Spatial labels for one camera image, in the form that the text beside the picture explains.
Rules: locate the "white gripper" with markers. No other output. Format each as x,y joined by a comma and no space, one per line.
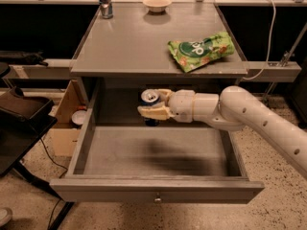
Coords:
181,104

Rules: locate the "blue pepsi can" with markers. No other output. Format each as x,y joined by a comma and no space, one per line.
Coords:
150,97

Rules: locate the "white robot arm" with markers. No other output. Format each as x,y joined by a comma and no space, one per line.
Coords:
230,110

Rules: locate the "open grey top drawer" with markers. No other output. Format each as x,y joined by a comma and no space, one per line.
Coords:
120,159

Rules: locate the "metal drawer knob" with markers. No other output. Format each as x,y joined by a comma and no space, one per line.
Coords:
157,198

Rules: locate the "tall blue silver can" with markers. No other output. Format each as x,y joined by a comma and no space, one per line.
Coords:
106,9

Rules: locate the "green chip bag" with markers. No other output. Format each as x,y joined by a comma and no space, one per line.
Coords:
191,55

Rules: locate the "grey cabinet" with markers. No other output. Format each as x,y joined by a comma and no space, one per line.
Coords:
131,50

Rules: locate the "small white bowl in box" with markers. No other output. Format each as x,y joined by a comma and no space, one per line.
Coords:
78,117

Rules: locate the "cardboard box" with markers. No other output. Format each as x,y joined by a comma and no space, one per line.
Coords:
65,132

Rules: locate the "black tray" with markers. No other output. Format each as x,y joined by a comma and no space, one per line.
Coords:
14,105

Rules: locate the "black side table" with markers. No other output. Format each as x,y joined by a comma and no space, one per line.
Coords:
16,140

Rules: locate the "metal clamp bracket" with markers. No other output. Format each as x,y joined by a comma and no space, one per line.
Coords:
288,54

